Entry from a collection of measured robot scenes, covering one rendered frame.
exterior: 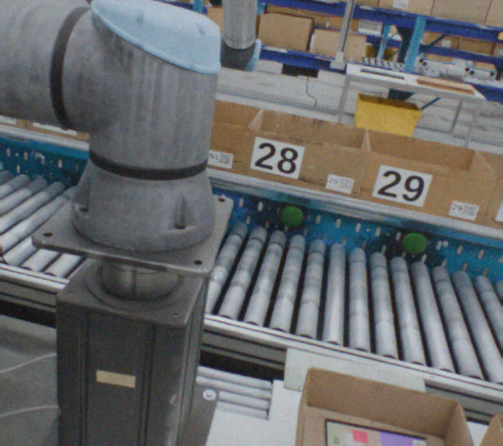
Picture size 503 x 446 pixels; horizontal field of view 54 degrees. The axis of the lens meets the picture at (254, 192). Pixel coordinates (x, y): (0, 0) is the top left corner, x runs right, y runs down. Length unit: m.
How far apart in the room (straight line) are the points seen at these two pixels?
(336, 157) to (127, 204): 1.07
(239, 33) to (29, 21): 0.78
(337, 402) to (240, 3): 0.91
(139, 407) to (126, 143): 0.38
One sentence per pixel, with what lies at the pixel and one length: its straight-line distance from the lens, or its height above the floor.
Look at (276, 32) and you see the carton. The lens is 5.86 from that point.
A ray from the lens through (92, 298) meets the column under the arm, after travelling 0.70.
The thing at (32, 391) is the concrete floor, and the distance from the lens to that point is 2.10.
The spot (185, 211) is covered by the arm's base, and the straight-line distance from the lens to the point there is 0.62.
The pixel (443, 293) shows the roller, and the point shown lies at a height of 0.74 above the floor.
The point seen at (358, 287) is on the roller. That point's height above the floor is 0.75.
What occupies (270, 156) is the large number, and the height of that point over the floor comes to 0.97.
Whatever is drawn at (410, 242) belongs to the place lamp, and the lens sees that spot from 1.62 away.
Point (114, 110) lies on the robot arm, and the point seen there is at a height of 1.34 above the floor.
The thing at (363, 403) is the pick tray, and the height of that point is 0.79.
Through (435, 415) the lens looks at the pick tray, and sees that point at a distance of 1.06.
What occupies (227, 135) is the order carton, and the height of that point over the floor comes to 1.01.
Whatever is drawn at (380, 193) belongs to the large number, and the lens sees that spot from 1.63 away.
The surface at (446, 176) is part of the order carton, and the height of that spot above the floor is 1.02.
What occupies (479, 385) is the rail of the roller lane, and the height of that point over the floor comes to 0.74.
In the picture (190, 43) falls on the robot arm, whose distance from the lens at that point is 0.56.
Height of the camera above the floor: 1.49
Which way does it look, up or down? 23 degrees down
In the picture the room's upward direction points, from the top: 9 degrees clockwise
